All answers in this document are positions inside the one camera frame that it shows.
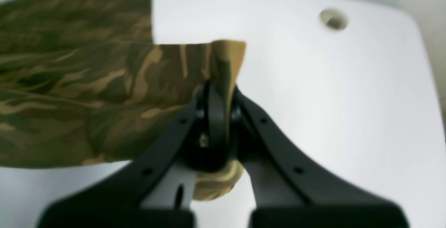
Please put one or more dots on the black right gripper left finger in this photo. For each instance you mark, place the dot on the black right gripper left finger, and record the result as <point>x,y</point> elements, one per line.
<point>155,190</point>

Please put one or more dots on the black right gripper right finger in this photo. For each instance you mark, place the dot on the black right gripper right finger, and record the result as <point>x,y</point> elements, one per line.
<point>291,190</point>

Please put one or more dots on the camouflage t-shirt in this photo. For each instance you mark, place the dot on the camouflage t-shirt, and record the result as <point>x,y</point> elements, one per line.
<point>82,81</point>

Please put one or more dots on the right table cable grommet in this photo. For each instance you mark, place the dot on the right table cable grommet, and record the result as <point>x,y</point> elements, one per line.
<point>333,19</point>

